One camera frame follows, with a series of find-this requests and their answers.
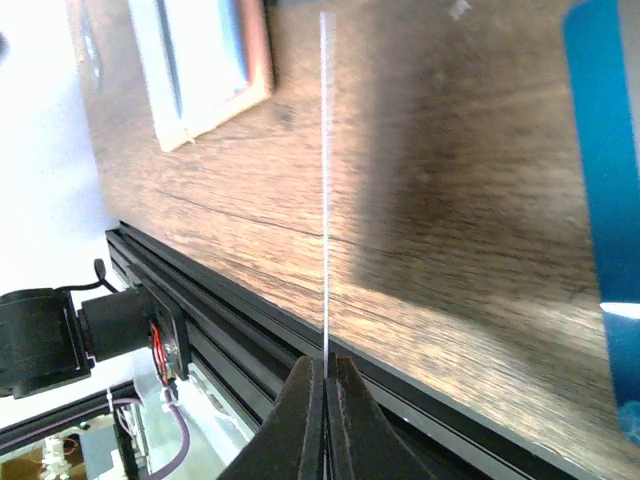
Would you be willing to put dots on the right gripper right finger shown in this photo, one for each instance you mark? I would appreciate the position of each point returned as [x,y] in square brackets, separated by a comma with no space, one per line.
[361,443]

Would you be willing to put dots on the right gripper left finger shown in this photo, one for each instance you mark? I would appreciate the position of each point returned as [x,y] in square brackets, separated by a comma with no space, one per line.
[290,442]

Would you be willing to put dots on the black VIP card pair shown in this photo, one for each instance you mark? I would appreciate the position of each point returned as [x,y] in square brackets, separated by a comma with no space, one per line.
[324,23]

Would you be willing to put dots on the blue card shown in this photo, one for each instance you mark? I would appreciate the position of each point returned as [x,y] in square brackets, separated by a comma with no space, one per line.
[602,52]

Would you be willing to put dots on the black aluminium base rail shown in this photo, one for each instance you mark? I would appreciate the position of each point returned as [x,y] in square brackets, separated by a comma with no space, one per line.
[247,347]

